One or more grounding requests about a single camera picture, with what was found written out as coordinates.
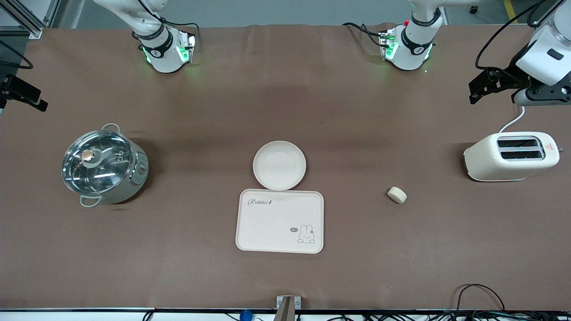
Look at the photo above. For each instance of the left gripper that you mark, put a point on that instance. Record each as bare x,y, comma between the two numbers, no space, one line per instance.
510,75

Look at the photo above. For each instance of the blue round cap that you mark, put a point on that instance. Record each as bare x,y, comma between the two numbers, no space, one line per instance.
246,316

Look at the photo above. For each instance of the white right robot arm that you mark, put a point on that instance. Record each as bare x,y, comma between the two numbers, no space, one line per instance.
163,49

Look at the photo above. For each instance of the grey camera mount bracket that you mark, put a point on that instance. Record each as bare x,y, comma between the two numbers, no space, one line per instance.
287,307

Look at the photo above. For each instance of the small pale bun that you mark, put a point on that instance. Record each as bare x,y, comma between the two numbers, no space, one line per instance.
396,195

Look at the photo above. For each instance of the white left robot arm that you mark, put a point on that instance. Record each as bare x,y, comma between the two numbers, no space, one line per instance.
408,49

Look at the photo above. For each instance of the round cream plate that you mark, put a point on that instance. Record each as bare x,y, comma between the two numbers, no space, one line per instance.
279,166

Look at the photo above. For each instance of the aluminium frame profile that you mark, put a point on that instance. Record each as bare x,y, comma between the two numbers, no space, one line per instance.
35,33

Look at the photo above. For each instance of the cream two-slot toaster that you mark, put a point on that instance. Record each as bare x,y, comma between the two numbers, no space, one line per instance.
484,160

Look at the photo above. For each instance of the brown table mat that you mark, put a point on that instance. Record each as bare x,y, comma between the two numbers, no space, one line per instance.
401,258

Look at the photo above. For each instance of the steel electric cooking pot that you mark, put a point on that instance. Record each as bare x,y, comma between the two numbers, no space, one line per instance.
138,178

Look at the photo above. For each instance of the glass pot lid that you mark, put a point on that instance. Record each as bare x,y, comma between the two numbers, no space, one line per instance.
97,162

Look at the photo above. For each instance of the cream rabbit print tray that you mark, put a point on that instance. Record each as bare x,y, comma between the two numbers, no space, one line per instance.
276,223

